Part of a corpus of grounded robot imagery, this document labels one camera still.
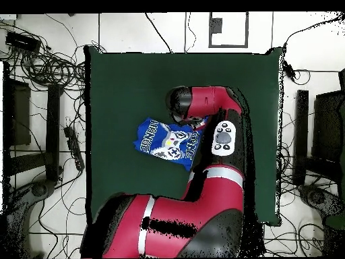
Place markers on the grey square frame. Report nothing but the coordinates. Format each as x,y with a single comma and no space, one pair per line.
210,29

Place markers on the blue printed t-shirt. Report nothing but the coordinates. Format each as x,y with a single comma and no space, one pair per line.
151,135

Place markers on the black power adapter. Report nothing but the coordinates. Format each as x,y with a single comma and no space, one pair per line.
289,70

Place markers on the black electronics box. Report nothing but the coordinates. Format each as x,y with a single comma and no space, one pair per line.
23,41

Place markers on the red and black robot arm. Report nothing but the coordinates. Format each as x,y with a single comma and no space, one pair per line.
194,210

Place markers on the black wooden furniture frame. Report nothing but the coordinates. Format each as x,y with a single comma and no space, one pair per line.
301,135
52,121

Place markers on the dark green table cloth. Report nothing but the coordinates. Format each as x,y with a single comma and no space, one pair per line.
121,94

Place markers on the black chair base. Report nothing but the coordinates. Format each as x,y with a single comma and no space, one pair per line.
37,190
315,197

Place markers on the black power strip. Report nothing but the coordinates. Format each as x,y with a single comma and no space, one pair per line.
74,147

